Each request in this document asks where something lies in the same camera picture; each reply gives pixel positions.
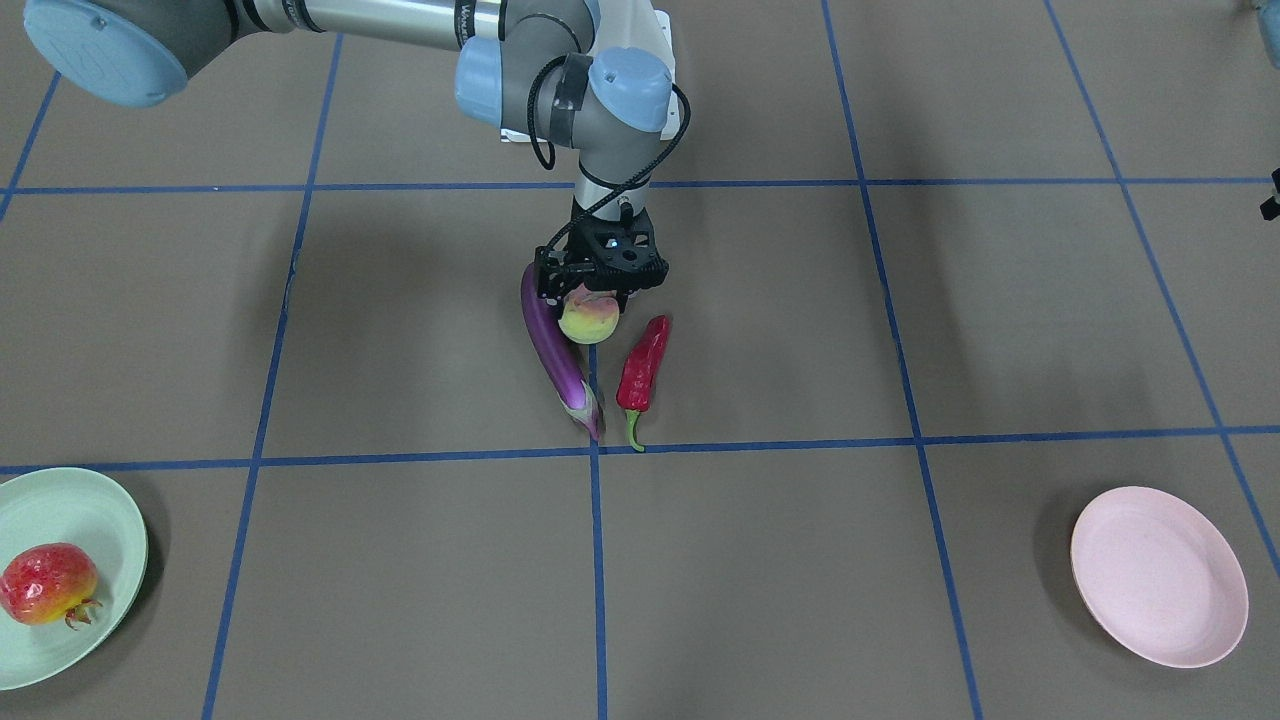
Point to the red yellow pomegranate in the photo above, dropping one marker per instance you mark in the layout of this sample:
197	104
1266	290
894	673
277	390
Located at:
51	582

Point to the pink plate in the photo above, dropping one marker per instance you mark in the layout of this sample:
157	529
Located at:
1158	576

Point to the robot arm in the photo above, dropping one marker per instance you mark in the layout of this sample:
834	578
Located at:
137	54

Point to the red chili pepper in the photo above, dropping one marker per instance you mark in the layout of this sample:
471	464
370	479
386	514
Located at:
642	364

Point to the yellow pink peach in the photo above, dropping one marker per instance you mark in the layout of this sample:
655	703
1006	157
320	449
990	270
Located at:
589	317

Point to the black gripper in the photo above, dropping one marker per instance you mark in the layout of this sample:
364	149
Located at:
549	277

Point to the purple eggplant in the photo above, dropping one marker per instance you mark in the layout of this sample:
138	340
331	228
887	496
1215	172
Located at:
558	356

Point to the white camera stand column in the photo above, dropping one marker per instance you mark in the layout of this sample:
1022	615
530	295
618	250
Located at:
578	74

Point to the green plate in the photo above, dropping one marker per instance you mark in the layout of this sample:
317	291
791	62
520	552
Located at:
85	508

